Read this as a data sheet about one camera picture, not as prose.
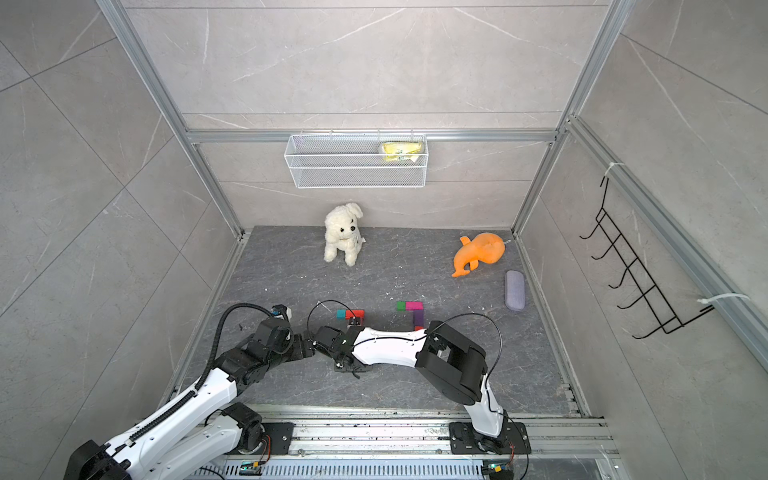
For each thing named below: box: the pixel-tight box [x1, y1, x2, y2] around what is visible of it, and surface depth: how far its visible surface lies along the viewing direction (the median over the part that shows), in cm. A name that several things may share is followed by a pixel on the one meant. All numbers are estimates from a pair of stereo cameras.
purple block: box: [413, 309, 425, 328], surface depth 97 cm
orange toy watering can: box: [452, 232, 505, 277], surface depth 109 cm
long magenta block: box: [405, 301, 425, 311], surface depth 100 cm
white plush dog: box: [324, 202, 366, 267], surface depth 100 cm
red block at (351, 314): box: [345, 310, 365, 320], surface depth 97 cm
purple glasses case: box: [504, 270, 526, 311], surface depth 101 cm
